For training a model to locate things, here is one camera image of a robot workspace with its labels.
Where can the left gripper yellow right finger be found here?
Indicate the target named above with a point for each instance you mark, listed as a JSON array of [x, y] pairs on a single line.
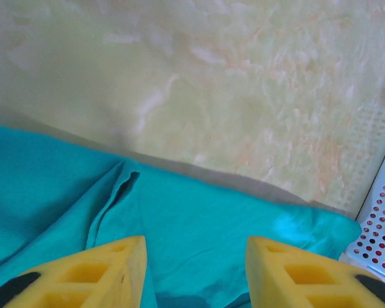
[[276, 282]]

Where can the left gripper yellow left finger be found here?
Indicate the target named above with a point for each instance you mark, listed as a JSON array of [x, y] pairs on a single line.
[[115, 282]]

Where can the teal t-shirt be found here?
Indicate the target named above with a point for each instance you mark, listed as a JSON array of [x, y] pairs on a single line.
[[195, 218]]

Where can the pale blue perforated basket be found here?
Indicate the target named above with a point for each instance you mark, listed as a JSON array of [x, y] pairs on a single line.
[[380, 221]]

